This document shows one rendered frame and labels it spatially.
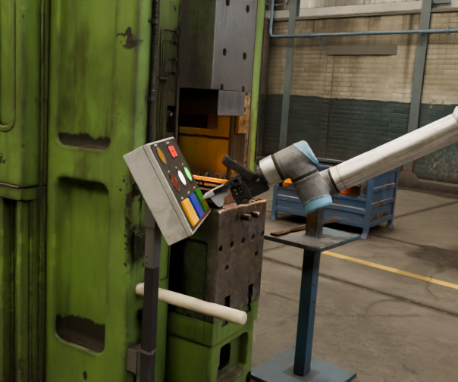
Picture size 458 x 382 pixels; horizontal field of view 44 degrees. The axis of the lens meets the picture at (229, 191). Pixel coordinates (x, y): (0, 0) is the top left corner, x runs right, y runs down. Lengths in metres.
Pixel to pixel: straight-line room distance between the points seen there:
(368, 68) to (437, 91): 1.38
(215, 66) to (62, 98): 0.60
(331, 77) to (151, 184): 9.57
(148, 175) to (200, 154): 1.07
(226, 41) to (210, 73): 0.15
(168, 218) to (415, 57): 8.89
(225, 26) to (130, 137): 0.55
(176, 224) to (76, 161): 0.71
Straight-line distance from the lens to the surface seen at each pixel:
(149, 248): 1.77
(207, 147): 2.59
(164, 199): 1.56
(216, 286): 2.20
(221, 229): 2.15
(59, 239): 2.33
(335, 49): 11.01
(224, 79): 2.17
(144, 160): 1.56
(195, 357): 2.37
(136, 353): 2.16
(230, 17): 2.20
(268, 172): 1.74
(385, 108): 10.43
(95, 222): 2.22
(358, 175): 1.86
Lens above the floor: 1.34
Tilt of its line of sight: 9 degrees down
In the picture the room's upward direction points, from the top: 4 degrees clockwise
